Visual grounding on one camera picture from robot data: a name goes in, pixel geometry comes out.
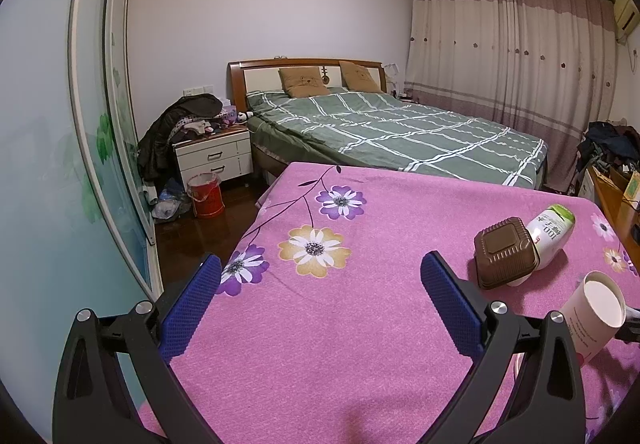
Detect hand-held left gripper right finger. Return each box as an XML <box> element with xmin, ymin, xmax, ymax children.
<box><xmin>420</xmin><ymin>251</ymin><xmax>586</xmax><ymax>444</ymax></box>

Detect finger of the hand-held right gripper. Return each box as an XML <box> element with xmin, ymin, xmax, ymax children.
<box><xmin>616</xmin><ymin>307</ymin><xmax>640</xmax><ymax>342</ymax></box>

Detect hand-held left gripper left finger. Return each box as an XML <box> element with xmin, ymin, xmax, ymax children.
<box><xmin>52</xmin><ymin>254</ymin><xmax>223</xmax><ymax>444</ymax></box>

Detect white paper cup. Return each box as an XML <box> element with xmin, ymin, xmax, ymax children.
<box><xmin>555</xmin><ymin>271</ymin><xmax>627</xmax><ymax>366</ymax></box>

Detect brown plastic box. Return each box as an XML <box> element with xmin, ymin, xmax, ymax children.
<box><xmin>474</xmin><ymin>218</ymin><xmax>540</xmax><ymax>289</ymax></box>

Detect pink floral cloth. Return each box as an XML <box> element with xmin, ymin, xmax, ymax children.
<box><xmin>135</xmin><ymin>161</ymin><xmax>640</xmax><ymax>444</ymax></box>

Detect plastic bags on floor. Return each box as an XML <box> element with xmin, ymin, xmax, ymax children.
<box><xmin>150</xmin><ymin>179</ymin><xmax>193</xmax><ymax>220</ymax></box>

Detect red bucket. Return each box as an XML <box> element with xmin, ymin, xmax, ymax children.
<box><xmin>186</xmin><ymin>171</ymin><xmax>225</xmax><ymax>219</ymax></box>

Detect white green bottle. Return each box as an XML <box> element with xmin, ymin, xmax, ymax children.
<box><xmin>510</xmin><ymin>204</ymin><xmax>576</xmax><ymax>287</ymax></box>

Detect wooden desk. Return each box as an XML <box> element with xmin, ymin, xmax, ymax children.
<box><xmin>585</xmin><ymin>164</ymin><xmax>640</xmax><ymax>275</ymax></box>

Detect white nightstand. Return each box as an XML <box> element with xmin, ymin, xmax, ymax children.
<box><xmin>172</xmin><ymin>127</ymin><xmax>253</xmax><ymax>185</ymax></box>

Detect dark jacket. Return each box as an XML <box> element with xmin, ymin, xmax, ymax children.
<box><xmin>137</xmin><ymin>93</ymin><xmax>224</xmax><ymax>182</ymax></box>

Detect pile of clothes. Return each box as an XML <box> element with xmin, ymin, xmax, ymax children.
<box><xmin>175</xmin><ymin>111</ymin><xmax>248</xmax><ymax>135</ymax></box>

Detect green plaid duvet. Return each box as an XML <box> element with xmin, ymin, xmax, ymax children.
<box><xmin>245</xmin><ymin>87</ymin><xmax>547</xmax><ymax>187</ymax></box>

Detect sliding wardrobe door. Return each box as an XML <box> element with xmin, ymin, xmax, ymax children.
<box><xmin>0</xmin><ymin>0</ymin><xmax>166</xmax><ymax>425</ymax></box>

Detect bed with green blanket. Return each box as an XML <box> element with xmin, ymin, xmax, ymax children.
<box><xmin>227</xmin><ymin>58</ymin><xmax>548</xmax><ymax>190</ymax></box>

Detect brown pillow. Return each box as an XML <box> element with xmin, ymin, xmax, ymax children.
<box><xmin>278</xmin><ymin>67</ymin><xmax>331</xmax><ymax>98</ymax></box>
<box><xmin>339</xmin><ymin>60</ymin><xmax>383</xmax><ymax>92</ymax></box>

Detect pink striped curtain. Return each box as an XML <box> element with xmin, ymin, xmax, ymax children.
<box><xmin>405</xmin><ymin>0</ymin><xmax>618</xmax><ymax>197</ymax></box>

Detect air conditioner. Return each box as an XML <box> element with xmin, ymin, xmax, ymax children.
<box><xmin>614</xmin><ymin>0</ymin><xmax>640</xmax><ymax>42</ymax></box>

